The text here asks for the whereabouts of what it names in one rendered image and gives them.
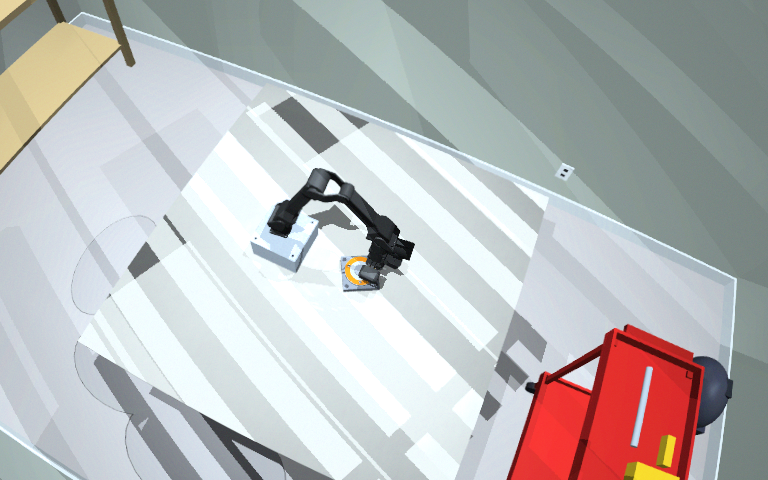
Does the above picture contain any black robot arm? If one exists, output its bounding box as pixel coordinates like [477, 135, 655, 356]
[267, 168, 415, 269]

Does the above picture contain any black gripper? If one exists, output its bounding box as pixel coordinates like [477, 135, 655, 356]
[358, 246, 388, 284]

